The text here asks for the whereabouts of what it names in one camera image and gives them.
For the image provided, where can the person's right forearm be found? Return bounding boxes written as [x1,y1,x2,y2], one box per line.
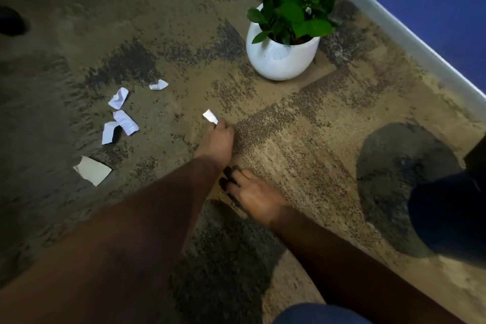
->
[267,204,468,324]

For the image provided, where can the white baseboard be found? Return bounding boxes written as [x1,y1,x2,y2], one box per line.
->
[336,0,486,122]

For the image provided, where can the black chair caster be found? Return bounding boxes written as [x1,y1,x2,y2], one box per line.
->
[0,6,29,37]

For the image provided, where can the blue shorts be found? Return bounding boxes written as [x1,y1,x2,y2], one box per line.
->
[273,303,373,324]

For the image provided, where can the green potted plant white pot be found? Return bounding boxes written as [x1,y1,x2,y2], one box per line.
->
[246,0,449,82]

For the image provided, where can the person's left forearm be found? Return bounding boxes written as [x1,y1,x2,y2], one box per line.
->
[0,154,228,324]

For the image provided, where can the person's left hand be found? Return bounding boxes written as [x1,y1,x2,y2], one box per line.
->
[193,118,235,173]

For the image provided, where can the person's right hand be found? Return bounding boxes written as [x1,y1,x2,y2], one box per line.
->
[219,166,289,228]

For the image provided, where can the black bin with liner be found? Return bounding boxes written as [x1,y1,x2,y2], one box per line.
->
[408,143,486,269]

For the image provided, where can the pile of torn paper scraps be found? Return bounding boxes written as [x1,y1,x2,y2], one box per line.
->
[72,87,140,187]

